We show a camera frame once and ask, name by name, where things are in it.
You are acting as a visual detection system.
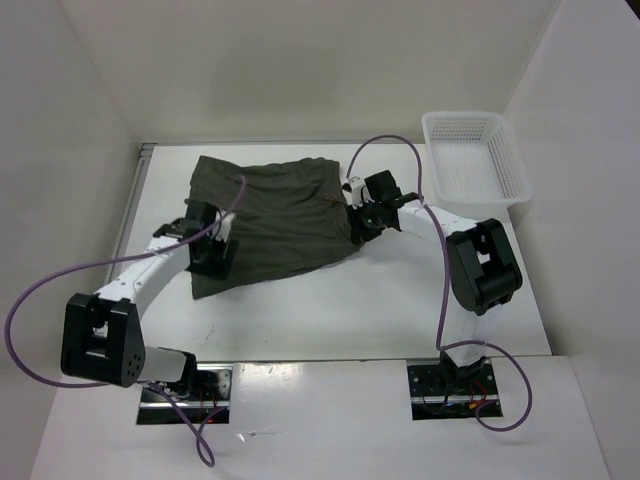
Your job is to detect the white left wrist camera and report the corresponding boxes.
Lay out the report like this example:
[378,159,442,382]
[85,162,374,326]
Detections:
[211,210,236,242]

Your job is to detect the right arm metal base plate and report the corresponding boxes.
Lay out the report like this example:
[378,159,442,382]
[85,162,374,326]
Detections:
[406,360,503,421]

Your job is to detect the dark olive green shorts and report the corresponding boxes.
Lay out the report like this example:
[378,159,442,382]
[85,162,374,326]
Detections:
[189,156,361,300]

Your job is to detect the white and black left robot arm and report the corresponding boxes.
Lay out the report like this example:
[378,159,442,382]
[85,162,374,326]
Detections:
[60,201,239,400]

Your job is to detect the white perforated plastic basket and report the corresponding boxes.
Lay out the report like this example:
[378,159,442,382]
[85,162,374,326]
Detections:
[421,111,532,211]

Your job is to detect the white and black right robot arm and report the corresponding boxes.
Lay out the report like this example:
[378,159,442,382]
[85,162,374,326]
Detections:
[342,170,523,394]

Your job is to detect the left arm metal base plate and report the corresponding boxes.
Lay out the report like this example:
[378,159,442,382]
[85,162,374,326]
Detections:
[136,363,234,426]

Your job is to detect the aluminium table edge rail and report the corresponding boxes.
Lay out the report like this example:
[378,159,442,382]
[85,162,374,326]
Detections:
[112,143,156,258]

